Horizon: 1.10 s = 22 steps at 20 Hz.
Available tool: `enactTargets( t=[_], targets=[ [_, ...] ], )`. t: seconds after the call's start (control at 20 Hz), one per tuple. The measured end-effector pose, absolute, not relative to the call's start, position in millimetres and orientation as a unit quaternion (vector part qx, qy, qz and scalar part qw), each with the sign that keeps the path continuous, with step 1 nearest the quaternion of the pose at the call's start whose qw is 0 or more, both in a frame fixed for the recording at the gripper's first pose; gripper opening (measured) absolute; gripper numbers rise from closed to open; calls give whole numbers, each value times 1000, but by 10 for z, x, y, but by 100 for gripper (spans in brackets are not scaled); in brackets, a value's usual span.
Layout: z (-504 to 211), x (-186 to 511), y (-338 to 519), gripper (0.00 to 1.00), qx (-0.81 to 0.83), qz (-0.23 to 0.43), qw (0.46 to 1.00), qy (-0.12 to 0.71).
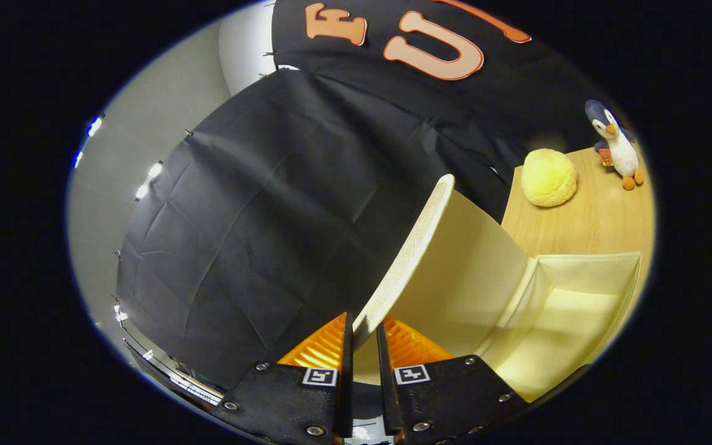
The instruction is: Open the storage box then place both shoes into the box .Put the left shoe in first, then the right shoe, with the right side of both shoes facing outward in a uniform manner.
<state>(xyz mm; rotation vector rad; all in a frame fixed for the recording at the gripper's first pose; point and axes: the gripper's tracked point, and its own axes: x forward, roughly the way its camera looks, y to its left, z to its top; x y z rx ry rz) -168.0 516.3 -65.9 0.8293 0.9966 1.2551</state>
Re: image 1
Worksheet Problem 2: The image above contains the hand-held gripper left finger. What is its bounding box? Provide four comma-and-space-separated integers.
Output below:
213, 311, 355, 445

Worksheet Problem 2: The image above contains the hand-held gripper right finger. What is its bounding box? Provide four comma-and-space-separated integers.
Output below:
376, 316, 528, 445

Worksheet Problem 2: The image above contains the cream fabric storage box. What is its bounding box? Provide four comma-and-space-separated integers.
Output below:
352, 174, 643, 404

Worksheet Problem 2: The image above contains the black backdrop cloth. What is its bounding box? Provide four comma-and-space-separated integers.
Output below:
115, 0, 641, 391

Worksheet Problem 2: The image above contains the yellow bun plush toy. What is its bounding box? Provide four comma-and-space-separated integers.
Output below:
521, 148, 578, 208

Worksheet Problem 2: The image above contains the penguin plush toy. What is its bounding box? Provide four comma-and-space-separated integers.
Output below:
585, 100, 645, 191

